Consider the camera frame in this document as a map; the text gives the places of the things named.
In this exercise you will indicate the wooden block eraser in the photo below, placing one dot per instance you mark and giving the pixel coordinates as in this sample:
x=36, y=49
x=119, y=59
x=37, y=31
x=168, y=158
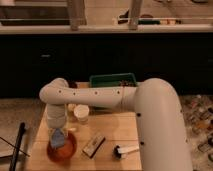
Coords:
x=93, y=144

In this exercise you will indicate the black pole stand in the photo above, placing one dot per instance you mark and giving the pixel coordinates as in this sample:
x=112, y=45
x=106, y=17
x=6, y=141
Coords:
x=16, y=150

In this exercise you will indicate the white paper cup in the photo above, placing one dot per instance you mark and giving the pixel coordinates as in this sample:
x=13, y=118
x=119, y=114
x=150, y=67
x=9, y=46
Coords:
x=81, y=112

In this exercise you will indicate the red bowl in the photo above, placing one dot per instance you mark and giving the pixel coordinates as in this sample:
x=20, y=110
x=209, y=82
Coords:
x=64, y=153

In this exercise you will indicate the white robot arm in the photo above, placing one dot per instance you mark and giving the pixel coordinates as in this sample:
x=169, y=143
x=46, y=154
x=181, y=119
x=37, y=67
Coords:
x=160, y=123

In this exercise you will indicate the green plastic bin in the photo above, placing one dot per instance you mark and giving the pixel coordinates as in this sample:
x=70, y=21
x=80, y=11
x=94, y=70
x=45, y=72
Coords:
x=112, y=80

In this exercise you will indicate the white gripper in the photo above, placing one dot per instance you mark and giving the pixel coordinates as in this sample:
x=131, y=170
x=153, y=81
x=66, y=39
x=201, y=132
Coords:
x=56, y=118

